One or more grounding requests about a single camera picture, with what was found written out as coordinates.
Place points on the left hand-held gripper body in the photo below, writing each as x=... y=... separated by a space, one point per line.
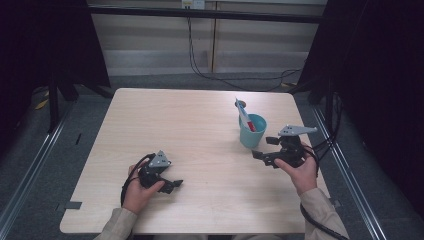
x=159 y=160

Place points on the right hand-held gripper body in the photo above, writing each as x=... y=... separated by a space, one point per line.
x=293 y=130

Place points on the teal cup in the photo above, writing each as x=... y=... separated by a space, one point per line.
x=251 y=140

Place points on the blue and white toothpaste tube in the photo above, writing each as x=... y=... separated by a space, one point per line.
x=245 y=116

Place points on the person's left hand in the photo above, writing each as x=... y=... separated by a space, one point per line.
x=136 y=196

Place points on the person's right hand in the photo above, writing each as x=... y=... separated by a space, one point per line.
x=303 y=176

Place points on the small black tape strip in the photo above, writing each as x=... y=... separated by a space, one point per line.
x=78 y=139

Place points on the grey tape strip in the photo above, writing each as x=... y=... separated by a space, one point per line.
x=336 y=203
x=73 y=205

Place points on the dark curtain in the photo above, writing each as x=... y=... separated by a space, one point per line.
x=40 y=43
x=376 y=66

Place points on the black metal stand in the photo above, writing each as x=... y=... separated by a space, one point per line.
x=53 y=103

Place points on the yellow scrap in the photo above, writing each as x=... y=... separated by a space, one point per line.
x=41 y=104

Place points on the black horizontal bar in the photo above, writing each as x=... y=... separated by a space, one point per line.
x=150 y=12

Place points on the aluminium floor rail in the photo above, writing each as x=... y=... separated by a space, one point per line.
x=353 y=180
x=31 y=171

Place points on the white wall power outlet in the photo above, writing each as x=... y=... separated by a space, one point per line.
x=193 y=4

